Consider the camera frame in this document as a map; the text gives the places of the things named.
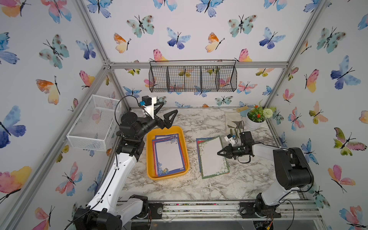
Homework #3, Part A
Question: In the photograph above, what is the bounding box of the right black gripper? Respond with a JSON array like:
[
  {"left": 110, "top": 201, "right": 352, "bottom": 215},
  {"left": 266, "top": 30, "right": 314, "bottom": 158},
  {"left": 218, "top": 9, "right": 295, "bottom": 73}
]
[{"left": 217, "top": 144, "right": 245, "bottom": 159}]

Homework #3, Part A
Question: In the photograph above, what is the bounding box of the yellow plastic storage tray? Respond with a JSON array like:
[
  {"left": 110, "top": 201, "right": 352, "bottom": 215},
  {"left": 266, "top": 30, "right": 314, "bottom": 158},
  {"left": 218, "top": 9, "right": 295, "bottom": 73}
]
[{"left": 146, "top": 126, "right": 190, "bottom": 181}]

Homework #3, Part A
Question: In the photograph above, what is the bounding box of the red stationery paper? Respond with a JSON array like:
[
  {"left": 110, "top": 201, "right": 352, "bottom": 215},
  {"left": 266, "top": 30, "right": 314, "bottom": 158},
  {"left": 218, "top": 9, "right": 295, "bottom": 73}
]
[{"left": 196, "top": 138, "right": 208, "bottom": 173}]

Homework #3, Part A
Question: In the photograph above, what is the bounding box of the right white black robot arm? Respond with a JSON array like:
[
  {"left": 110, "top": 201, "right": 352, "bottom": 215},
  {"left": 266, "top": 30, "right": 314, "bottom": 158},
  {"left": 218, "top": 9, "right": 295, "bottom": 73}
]
[{"left": 217, "top": 131, "right": 314, "bottom": 219}]

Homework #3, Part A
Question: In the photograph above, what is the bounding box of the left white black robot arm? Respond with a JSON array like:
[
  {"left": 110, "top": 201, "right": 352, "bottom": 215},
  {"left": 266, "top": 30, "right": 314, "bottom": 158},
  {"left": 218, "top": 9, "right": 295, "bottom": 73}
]
[{"left": 65, "top": 103, "right": 178, "bottom": 230}]

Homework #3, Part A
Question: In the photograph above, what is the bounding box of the stack of stationery papers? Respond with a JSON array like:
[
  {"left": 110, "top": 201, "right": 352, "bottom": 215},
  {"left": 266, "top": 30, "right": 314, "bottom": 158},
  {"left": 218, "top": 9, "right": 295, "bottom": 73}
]
[{"left": 151, "top": 133, "right": 187, "bottom": 178}]

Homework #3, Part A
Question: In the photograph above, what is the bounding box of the beige green gardening glove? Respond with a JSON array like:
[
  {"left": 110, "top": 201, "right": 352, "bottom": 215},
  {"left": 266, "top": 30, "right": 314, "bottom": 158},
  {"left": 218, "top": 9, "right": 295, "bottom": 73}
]
[{"left": 225, "top": 112, "right": 244, "bottom": 138}]

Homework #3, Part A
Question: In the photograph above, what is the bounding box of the white potted flower plant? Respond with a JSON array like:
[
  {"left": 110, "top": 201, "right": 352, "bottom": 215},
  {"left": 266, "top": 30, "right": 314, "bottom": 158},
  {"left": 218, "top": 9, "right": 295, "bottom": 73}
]
[{"left": 244, "top": 100, "right": 276, "bottom": 131}]

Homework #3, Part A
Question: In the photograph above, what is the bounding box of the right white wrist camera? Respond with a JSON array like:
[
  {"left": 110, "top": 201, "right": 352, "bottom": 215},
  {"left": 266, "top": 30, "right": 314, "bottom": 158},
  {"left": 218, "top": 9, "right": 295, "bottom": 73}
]
[{"left": 224, "top": 134, "right": 236, "bottom": 145}]

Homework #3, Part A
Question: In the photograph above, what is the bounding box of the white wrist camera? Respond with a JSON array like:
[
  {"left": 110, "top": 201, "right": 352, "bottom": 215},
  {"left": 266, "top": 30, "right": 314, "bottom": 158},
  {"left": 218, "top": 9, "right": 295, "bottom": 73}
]
[
  {"left": 140, "top": 96, "right": 157, "bottom": 119},
  {"left": 224, "top": 134, "right": 236, "bottom": 145}
]

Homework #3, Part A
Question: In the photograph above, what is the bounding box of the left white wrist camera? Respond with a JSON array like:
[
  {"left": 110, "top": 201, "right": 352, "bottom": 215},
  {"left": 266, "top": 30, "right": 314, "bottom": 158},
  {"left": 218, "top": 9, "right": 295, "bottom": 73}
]
[{"left": 140, "top": 96, "right": 157, "bottom": 119}]

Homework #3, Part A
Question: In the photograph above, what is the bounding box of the black wire wall basket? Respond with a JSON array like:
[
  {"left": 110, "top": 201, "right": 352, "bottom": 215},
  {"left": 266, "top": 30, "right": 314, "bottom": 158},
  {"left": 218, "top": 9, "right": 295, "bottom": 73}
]
[{"left": 146, "top": 60, "right": 238, "bottom": 93}]

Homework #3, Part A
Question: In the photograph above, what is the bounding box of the white mesh wall basket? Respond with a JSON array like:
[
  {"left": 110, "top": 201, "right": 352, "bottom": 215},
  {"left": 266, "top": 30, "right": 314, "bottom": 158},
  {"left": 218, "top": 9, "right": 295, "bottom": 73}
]
[{"left": 67, "top": 94, "right": 121, "bottom": 151}]

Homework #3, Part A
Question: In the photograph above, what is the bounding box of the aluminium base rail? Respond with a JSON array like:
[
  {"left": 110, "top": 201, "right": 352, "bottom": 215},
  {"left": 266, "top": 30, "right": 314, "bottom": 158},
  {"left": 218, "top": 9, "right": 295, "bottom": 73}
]
[{"left": 148, "top": 200, "right": 323, "bottom": 221}]

